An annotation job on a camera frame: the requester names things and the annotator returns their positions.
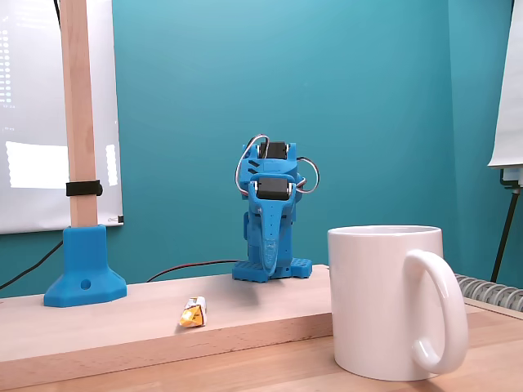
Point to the white ceramic mug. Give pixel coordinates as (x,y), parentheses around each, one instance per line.
(367,302)

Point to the black flipchart easel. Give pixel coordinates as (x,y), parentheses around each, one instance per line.
(512,179)

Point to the wooden camera post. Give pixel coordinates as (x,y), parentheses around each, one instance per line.
(79,122)

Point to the yellow white sweet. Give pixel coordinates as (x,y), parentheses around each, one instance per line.
(193,314)

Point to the light wooden board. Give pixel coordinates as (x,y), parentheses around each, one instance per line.
(143,302)

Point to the white flipchart paper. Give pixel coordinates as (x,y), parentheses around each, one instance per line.
(510,102)

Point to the blue printed stand base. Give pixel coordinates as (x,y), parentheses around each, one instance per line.
(83,265)

